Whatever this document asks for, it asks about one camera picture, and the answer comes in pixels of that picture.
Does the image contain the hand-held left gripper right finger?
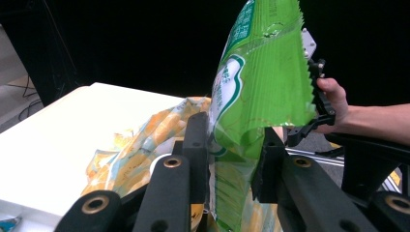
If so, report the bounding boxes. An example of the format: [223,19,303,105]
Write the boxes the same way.
[250,127,378,232]

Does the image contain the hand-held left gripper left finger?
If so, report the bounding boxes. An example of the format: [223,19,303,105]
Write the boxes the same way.
[132,111,211,232]

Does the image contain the green snack packet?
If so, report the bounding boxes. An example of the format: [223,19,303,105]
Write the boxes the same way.
[207,0,318,232]

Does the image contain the orange print cloth bag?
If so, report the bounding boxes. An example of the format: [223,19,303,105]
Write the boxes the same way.
[80,96,281,232]

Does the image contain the black metal stand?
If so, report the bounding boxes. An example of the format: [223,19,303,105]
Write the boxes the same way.
[325,132,410,201]

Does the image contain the black curtain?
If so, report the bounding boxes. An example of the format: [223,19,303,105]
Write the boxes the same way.
[0,0,410,107]

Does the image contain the black wall cable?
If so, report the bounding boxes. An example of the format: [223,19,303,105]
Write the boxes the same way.
[17,75,44,122]

